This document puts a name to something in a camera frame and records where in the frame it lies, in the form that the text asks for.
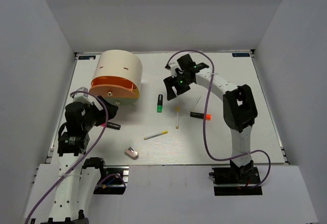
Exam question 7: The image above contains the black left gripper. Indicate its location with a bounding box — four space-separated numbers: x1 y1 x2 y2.
82 95 119 131

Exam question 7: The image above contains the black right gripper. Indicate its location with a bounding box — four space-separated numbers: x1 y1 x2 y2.
163 72 193 101

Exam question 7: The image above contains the pink black highlighter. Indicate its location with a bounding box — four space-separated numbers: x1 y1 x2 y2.
101 122 121 130

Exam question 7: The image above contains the green black highlighter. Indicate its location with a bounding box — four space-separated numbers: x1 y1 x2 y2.
156 94 163 113

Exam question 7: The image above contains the orange black highlighter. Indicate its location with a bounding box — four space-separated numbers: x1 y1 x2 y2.
190 112 212 120

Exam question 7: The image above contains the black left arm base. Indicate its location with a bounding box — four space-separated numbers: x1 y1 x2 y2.
81 157 129 195

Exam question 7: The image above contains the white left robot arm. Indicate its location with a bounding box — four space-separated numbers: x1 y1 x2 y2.
47 93 118 223

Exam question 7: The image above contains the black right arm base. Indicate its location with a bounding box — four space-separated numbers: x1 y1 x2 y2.
208 167 263 196

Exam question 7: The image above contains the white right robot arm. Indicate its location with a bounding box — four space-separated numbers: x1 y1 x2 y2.
163 53 258 183

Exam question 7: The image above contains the thin white yellow pen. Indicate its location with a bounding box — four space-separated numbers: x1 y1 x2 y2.
192 95 201 112

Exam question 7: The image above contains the white yellow pen upright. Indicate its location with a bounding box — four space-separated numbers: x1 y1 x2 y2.
175 106 180 129

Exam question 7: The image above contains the white yellow pen lower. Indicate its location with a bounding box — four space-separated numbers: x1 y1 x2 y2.
144 130 168 140

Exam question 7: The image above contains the beige orange drawer container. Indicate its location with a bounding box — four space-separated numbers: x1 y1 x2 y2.
89 49 143 106

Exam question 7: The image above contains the pink white eraser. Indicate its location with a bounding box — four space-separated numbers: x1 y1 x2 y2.
124 146 139 160

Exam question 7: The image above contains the blue left corner label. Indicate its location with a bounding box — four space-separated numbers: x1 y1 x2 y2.
78 55 96 60

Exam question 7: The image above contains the blue corner label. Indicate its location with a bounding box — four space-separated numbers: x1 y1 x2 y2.
78 55 96 60
232 53 250 58

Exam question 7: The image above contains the blue right corner label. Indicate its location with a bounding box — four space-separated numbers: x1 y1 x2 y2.
232 53 250 58

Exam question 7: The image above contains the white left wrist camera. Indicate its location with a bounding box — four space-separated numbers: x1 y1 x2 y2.
70 87 95 106

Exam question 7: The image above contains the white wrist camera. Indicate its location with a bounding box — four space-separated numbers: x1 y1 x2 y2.
165 63 183 78
70 87 95 106

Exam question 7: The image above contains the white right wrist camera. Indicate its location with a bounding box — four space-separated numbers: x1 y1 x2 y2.
165 63 183 78

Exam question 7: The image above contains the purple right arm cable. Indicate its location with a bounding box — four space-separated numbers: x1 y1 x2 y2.
165 50 271 189

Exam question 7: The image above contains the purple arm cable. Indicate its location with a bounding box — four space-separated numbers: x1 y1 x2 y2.
24 90 109 223
165 50 271 189

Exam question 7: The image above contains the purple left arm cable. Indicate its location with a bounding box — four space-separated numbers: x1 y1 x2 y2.
24 90 109 223

